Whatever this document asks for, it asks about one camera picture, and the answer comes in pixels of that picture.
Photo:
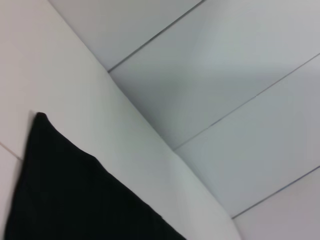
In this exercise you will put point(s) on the black shirt with white print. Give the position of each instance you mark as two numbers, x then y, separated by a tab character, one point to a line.
75	195

